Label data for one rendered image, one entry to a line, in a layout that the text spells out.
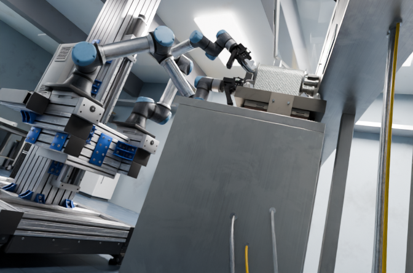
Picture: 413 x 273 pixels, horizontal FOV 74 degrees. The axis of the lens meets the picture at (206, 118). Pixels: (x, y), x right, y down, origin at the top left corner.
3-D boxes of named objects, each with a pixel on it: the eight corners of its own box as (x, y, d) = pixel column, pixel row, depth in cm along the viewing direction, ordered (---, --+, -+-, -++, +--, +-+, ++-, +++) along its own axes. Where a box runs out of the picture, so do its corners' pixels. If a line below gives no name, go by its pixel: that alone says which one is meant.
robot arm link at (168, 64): (145, 50, 170) (187, 117, 169) (147, 42, 160) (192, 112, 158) (161, 43, 174) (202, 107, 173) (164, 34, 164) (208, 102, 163)
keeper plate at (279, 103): (266, 115, 121) (271, 93, 124) (289, 119, 118) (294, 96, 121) (266, 112, 119) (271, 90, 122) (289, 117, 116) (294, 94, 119)
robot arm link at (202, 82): (195, 91, 161) (199, 79, 163) (212, 94, 157) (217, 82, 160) (192, 85, 154) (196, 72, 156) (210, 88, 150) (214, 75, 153)
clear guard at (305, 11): (276, 56, 261) (276, 56, 261) (313, 91, 239) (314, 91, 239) (279, -43, 166) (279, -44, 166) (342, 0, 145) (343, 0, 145)
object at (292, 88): (248, 106, 146) (256, 76, 152) (294, 115, 139) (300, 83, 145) (248, 106, 146) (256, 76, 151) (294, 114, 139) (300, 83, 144)
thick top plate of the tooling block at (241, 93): (237, 110, 142) (240, 99, 144) (318, 126, 130) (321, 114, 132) (233, 96, 128) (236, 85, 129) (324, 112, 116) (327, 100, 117)
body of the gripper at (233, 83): (243, 78, 148) (222, 74, 152) (239, 91, 146) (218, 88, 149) (244, 85, 155) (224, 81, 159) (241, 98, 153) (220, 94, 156)
